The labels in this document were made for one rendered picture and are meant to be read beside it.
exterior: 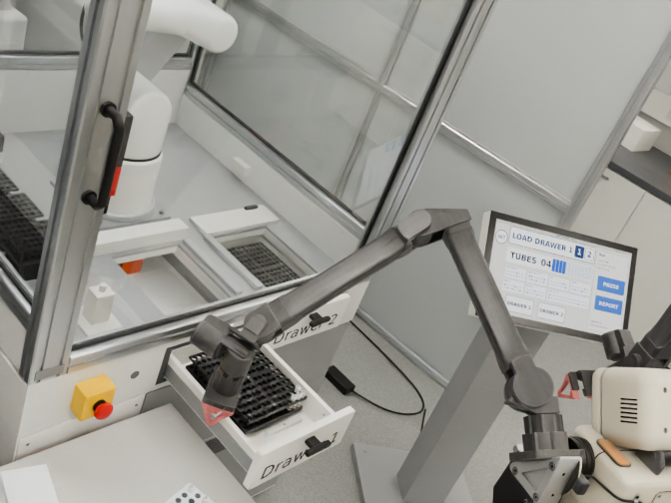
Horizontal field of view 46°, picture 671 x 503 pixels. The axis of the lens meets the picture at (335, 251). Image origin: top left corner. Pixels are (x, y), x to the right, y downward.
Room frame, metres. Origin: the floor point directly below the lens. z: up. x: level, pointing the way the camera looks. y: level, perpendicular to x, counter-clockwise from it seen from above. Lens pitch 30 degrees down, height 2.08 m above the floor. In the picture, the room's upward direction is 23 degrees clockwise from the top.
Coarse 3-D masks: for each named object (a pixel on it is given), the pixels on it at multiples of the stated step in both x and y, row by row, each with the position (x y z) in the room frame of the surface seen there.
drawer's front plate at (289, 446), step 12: (348, 408) 1.40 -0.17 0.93; (324, 420) 1.33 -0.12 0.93; (336, 420) 1.35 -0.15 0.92; (348, 420) 1.40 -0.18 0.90; (300, 432) 1.26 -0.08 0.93; (312, 432) 1.28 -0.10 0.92; (324, 432) 1.33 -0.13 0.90; (276, 444) 1.20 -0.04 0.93; (288, 444) 1.22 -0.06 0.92; (300, 444) 1.26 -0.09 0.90; (264, 456) 1.17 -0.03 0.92; (276, 456) 1.20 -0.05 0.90; (288, 456) 1.24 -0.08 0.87; (300, 456) 1.28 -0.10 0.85; (312, 456) 1.32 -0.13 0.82; (252, 468) 1.17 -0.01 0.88; (264, 468) 1.18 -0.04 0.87; (288, 468) 1.26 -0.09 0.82; (252, 480) 1.16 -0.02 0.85; (264, 480) 1.20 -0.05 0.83
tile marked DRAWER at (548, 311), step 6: (540, 306) 2.06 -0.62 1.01; (546, 306) 2.07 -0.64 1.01; (552, 306) 2.08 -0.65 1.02; (558, 306) 2.09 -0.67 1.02; (540, 312) 2.05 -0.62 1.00; (546, 312) 2.06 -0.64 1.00; (552, 312) 2.07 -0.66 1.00; (558, 312) 2.08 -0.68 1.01; (564, 312) 2.09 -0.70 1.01; (546, 318) 2.05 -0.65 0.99; (552, 318) 2.06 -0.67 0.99; (558, 318) 2.07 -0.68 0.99; (564, 318) 2.08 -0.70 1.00
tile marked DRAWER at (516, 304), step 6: (510, 300) 2.03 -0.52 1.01; (516, 300) 2.03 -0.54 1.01; (522, 300) 2.04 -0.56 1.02; (528, 300) 2.05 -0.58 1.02; (510, 306) 2.02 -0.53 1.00; (516, 306) 2.02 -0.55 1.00; (522, 306) 2.03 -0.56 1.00; (528, 306) 2.04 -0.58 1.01; (516, 312) 2.02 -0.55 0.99; (522, 312) 2.02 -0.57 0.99; (528, 312) 2.03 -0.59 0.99
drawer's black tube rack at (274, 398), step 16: (224, 352) 1.44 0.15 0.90; (256, 352) 1.49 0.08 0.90; (192, 368) 1.39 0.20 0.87; (208, 368) 1.37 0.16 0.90; (256, 368) 1.44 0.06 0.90; (272, 368) 1.46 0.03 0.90; (256, 384) 1.38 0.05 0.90; (272, 384) 1.41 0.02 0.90; (288, 384) 1.43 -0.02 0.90; (240, 400) 1.32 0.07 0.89; (256, 400) 1.34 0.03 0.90; (272, 400) 1.36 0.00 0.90; (240, 416) 1.30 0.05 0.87; (272, 416) 1.34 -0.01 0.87
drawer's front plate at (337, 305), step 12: (336, 300) 1.79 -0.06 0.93; (348, 300) 1.84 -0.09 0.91; (312, 312) 1.72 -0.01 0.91; (324, 312) 1.76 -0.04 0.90; (336, 312) 1.81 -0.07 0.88; (300, 324) 1.69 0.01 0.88; (324, 324) 1.78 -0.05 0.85; (336, 324) 1.84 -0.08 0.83; (288, 336) 1.67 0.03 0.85; (300, 336) 1.71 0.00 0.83
